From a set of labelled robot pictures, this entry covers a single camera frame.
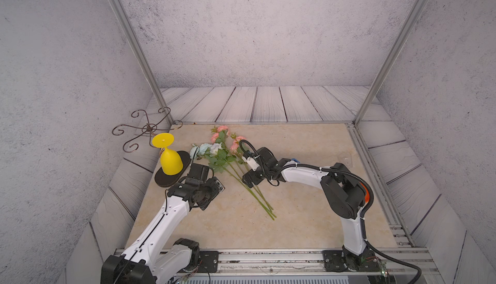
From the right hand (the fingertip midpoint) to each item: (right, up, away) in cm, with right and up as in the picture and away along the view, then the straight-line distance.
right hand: (249, 175), depth 92 cm
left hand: (-11, -5, -11) cm, 16 cm away
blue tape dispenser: (+23, +6, +7) cm, 25 cm away
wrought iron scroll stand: (-40, +21, -16) cm, 48 cm away
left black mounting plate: (-15, -29, -20) cm, 38 cm away
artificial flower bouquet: (-14, +10, +11) cm, 20 cm away
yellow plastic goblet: (-30, +8, -18) cm, 36 cm away
